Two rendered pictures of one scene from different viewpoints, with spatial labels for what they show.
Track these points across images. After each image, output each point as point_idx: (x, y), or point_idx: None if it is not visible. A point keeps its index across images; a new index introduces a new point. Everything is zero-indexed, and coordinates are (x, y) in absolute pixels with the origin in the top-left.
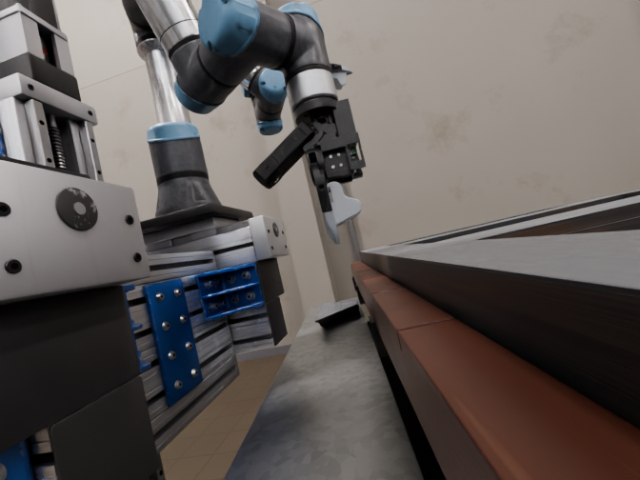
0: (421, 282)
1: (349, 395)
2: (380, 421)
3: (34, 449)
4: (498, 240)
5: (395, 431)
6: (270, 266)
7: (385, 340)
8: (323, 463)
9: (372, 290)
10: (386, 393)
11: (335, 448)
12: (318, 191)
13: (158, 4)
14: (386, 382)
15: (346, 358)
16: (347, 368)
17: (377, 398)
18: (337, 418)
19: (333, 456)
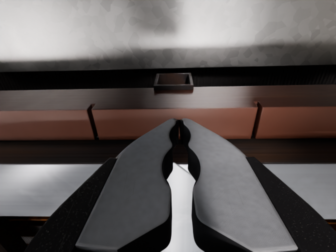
0: (20, 150)
1: (159, 28)
2: (109, 54)
3: None
4: (34, 211)
5: (95, 63)
6: None
7: (66, 93)
8: (63, 7)
9: (118, 113)
10: (151, 63)
11: (79, 17)
12: (55, 215)
13: None
14: (172, 66)
15: (268, 23)
16: (233, 25)
17: (145, 55)
18: (120, 17)
19: (70, 16)
